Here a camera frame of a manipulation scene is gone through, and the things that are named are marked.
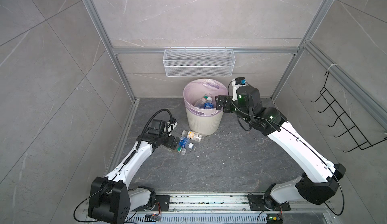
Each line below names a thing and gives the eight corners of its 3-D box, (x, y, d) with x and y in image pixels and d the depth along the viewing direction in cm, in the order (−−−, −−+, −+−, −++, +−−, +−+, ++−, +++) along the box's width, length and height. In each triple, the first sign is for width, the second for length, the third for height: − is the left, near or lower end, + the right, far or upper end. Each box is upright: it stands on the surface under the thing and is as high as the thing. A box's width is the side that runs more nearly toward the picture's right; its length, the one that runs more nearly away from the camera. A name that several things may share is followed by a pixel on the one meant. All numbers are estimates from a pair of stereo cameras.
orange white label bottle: (181, 138, 98) (180, 134, 94) (183, 133, 101) (183, 128, 97) (201, 143, 96) (201, 139, 92) (203, 138, 99) (203, 133, 95)
